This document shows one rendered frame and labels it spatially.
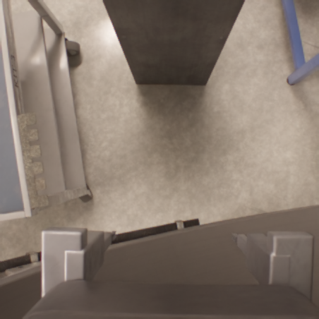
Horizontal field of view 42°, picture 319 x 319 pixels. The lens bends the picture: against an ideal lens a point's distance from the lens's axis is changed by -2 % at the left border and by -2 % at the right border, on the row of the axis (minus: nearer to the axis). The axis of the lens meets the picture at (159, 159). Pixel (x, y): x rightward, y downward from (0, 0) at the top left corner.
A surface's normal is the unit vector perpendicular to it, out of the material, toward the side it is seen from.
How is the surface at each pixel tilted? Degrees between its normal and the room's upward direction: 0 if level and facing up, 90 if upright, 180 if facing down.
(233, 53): 0
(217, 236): 12
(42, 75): 0
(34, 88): 0
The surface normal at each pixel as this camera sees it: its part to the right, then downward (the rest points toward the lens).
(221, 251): 0.18, -0.05
